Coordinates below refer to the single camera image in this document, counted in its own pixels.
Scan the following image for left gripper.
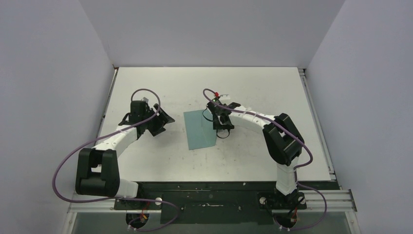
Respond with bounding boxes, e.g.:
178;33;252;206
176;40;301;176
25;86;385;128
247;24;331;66
142;105;174;137

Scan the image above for teal envelope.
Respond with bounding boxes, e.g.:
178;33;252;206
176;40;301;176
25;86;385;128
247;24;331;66
184;109;217;150

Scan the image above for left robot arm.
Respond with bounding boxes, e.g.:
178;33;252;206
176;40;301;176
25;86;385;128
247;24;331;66
75;100;175;210

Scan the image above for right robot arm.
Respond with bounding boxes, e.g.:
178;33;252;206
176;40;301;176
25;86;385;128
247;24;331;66
207;99;304;209

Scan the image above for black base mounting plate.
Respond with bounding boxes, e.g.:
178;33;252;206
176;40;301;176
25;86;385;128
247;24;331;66
113;180;341;225

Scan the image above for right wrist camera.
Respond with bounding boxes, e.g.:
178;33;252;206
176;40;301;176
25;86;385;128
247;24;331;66
214;92;230;100

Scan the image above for aluminium frame rail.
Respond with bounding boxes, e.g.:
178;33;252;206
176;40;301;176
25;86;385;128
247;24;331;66
62;190;361;234

